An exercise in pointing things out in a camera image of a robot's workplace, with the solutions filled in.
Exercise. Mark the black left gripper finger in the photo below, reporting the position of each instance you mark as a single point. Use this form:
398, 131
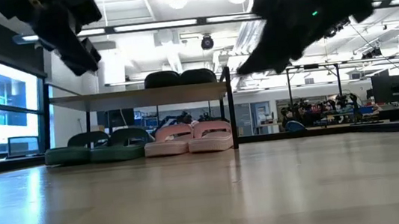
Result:
91, 50
78, 59

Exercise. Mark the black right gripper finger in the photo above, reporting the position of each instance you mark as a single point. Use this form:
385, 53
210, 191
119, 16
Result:
261, 57
286, 60

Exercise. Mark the green slide sandal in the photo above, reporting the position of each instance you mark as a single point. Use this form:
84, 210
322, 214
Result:
117, 152
65, 156

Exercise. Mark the pink slide sandal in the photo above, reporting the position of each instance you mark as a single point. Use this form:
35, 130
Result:
210, 142
167, 146

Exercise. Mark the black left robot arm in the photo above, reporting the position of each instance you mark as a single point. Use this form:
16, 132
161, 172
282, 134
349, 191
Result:
14, 6

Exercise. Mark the wooden shelf black metal legs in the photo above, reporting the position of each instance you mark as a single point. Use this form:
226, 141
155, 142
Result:
137, 98

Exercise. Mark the black round ceiling device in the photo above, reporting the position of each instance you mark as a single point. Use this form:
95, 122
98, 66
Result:
207, 42

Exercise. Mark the blue round object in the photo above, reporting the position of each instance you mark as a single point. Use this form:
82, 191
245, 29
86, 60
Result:
295, 126

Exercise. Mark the dark cabinet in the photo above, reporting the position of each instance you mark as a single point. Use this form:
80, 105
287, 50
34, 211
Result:
115, 118

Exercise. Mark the long ceiling light strip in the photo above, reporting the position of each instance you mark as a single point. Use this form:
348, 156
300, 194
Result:
155, 25

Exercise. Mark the open laptop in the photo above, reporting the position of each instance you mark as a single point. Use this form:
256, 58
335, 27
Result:
23, 145

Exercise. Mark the black computer monitor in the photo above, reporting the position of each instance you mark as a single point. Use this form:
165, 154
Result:
392, 88

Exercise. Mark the black background rig frame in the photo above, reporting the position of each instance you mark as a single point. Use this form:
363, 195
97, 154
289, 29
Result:
339, 88

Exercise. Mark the black aluminium table frame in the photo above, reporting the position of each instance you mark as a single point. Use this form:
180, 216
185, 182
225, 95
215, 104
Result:
337, 132

